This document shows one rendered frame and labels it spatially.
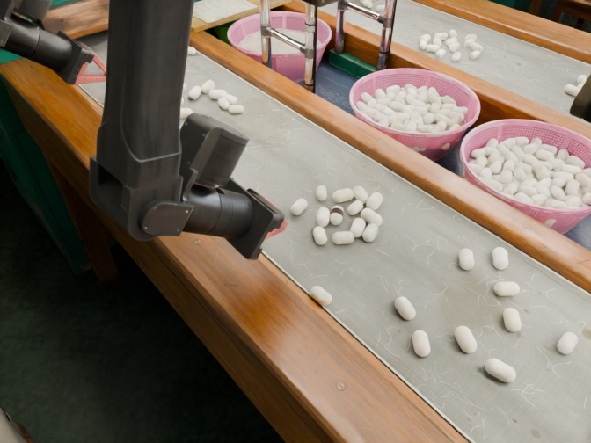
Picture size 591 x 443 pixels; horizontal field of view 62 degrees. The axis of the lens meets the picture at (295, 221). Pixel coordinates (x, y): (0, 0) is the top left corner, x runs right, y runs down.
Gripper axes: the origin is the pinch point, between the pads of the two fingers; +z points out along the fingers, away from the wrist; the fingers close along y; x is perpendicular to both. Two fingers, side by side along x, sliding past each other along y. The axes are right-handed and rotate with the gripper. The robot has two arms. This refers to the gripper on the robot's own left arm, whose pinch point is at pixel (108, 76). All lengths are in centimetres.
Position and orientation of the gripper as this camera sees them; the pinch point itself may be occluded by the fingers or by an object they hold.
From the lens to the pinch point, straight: 102.8
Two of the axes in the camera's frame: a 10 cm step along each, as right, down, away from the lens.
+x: -5.1, 8.4, 2.0
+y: -6.5, -5.2, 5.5
